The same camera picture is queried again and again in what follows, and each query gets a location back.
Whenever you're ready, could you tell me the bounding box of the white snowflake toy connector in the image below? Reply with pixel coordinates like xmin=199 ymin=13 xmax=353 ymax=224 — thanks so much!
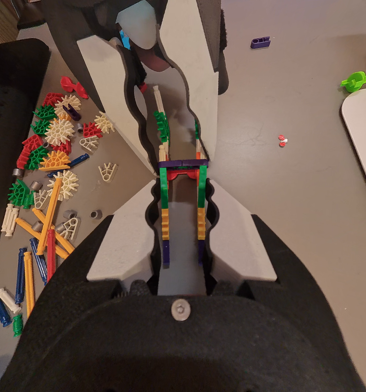
xmin=94 ymin=111 xmax=115 ymax=134
xmin=45 ymin=119 xmax=75 ymax=147
xmin=47 ymin=170 xmax=79 ymax=201
xmin=54 ymin=95 xmax=82 ymax=118

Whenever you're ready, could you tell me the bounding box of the red toy rod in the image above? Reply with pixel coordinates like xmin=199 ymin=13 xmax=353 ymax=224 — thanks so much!
xmin=47 ymin=229 xmax=56 ymax=282

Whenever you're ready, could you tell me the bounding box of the black perforated panel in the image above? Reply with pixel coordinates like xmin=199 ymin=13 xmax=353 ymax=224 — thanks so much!
xmin=0 ymin=38 xmax=51 ymax=270

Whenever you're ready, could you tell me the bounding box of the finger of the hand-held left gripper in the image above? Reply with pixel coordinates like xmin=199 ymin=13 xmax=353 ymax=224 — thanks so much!
xmin=77 ymin=35 xmax=159 ymax=176
xmin=159 ymin=0 xmax=220 ymax=162

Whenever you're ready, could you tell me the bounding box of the toy rail assembly with spool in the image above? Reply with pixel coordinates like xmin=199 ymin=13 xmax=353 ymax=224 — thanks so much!
xmin=167 ymin=118 xmax=209 ymax=265

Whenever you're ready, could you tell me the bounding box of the yellow toy rod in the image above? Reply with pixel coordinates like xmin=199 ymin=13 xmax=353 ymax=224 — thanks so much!
xmin=36 ymin=178 xmax=63 ymax=255
xmin=15 ymin=217 xmax=70 ymax=259
xmin=32 ymin=208 xmax=75 ymax=254
xmin=23 ymin=251 xmax=35 ymax=319

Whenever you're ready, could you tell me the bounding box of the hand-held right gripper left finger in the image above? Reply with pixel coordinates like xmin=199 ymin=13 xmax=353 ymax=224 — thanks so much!
xmin=87 ymin=179 xmax=163 ymax=291

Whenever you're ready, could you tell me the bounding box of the grey toy connector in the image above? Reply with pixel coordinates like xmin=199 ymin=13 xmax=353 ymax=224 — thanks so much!
xmin=80 ymin=136 xmax=100 ymax=154
xmin=33 ymin=189 xmax=52 ymax=210
xmin=98 ymin=163 xmax=118 ymax=183
xmin=59 ymin=218 xmax=81 ymax=240

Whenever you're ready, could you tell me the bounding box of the lime green toy spool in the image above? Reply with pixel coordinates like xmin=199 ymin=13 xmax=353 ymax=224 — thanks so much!
xmin=340 ymin=71 xmax=366 ymax=93

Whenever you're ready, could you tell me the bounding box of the person's left hand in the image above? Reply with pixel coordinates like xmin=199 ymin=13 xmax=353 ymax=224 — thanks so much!
xmin=139 ymin=48 xmax=169 ymax=72

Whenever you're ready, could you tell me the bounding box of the red toy spool piece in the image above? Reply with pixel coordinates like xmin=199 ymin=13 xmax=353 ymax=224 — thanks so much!
xmin=61 ymin=76 xmax=89 ymax=99

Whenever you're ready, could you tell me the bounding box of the green toy connector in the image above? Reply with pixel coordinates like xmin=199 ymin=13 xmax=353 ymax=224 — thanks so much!
xmin=31 ymin=119 xmax=52 ymax=137
xmin=33 ymin=105 xmax=56 ymax=121
xmin=25 ymin=146 xmax=49 ymax=170
xmin=8 ymin=179 xmax=33 ymax=209

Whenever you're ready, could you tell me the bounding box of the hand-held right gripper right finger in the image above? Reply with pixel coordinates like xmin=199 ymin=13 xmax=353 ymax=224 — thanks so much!
xmin=205 ymin=179 xmax=278 ymax=291

